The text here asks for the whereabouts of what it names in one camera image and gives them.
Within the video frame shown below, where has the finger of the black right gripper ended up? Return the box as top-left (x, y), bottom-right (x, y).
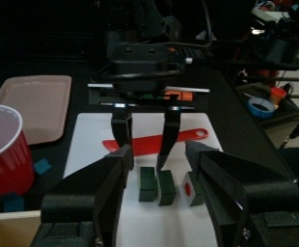
top-left (156, 105), bottom-right (182, 173)
top-left (109, 110), bottom-right (133, 152)

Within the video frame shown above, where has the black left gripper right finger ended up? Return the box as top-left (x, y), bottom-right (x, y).
top-left (184, 139), bottom-right (299, 247)

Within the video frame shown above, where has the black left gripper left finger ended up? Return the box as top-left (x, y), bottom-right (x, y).
top-left (28, 144), bottom-right (134, 247)

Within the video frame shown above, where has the red toy knife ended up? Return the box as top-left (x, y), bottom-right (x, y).
top-left (101, 127), bottom-right (209, 157)

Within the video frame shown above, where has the white cutting board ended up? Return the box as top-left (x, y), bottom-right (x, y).
top-left (61, 111), bottom-right (224, 247)

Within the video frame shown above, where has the pink rectangular plate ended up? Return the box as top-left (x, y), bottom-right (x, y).
top-left (0, 74), bottom-right (73, 146)

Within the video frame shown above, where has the orange toy block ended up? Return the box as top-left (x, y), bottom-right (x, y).
top-left (164, 91), bottom-right (194, 102)

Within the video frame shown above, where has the blue tape patch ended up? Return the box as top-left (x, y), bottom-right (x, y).
top-left (1, 192), bottom-right (25, 213)
top-left (32, 157), bottom-right (53, 176)

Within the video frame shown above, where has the red plastic cup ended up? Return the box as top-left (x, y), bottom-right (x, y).
top-left (0, 103), bottom-right (36, 197)

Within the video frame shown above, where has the blue tape roll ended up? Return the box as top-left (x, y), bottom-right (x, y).
top-left (245, 96), bottom-right (277, 119)

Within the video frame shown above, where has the orange container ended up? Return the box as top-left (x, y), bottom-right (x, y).
top-left (269, 86), bottom-right (288, 105)

